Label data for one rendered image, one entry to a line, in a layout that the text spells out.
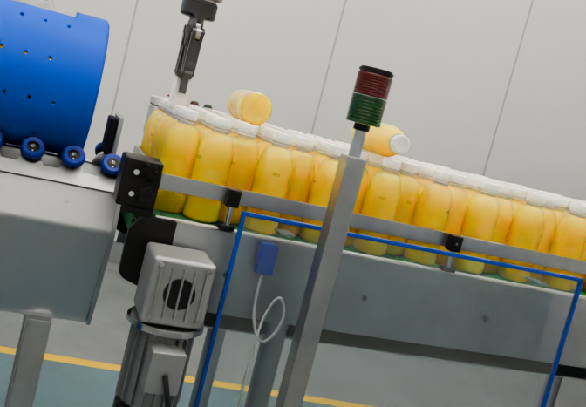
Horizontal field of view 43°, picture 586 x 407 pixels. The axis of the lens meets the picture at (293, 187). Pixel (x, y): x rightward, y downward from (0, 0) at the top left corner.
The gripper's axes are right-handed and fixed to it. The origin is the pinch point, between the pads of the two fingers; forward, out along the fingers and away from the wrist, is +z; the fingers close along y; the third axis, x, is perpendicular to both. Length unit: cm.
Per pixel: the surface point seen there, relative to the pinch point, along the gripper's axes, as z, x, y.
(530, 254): 15, 81, 22
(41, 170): 19.9, -24.2, 13.4
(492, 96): -39, 230, -248
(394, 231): 17, 47, 22
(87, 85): 2.2, -19.4, 16.2
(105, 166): 16.6, -12.7, 13.5
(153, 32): -23, 22, -270
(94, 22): -9.7, -20.3, 7.8
